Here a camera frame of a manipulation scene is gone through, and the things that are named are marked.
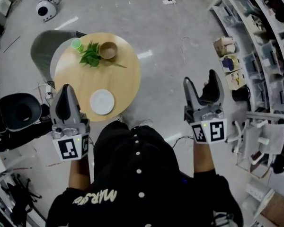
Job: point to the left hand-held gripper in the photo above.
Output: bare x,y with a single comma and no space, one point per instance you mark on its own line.
71,148

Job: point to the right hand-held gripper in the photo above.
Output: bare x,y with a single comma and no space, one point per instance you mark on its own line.
213,131

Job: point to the white plate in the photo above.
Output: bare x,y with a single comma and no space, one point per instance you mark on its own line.
101,102

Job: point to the green cup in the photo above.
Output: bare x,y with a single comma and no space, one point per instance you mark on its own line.
76,44

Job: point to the brown wooden bowl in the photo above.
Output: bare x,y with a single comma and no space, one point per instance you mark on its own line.
108,51

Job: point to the person's left forearm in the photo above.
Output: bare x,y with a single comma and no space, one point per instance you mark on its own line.
79,174

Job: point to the person's right forearm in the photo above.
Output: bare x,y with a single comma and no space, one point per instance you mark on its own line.
203,157

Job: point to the white power strip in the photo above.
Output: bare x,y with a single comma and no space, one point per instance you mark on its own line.
48,91
169,1

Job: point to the cardboard box with yellow item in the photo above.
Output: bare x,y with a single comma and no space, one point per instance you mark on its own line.
236,79

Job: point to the black waste bin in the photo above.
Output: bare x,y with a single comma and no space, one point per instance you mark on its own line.
241,94

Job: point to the cardboard box with blue item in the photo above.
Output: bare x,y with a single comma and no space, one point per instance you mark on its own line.
229,63

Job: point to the cardboard box with beige items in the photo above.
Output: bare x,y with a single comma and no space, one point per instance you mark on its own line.
226,46

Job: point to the patterned white seat cushion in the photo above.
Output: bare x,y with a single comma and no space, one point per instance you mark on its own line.
53,63

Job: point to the black office chair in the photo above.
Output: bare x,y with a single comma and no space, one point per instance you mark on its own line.
11,112

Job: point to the person's left white shoe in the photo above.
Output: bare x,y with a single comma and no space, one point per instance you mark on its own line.
119,118

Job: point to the person's white shoe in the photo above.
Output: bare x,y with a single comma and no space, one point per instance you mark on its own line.
119,118
145,123

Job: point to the round wooden table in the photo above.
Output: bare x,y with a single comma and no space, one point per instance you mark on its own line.
113,79

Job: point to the green leaf sprig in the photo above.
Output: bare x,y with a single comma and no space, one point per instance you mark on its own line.
91,55

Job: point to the person's right white shoe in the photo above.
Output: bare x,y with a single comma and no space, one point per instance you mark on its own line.
145,123

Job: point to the grey shell chair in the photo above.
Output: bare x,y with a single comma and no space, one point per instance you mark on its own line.
40,51

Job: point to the white office chair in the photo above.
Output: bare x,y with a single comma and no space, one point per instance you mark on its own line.
272,136

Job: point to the person's black jacket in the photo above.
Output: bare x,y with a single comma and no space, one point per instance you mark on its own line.
137,181

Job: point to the white storage shelving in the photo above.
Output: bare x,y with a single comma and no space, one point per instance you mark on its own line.
280,27

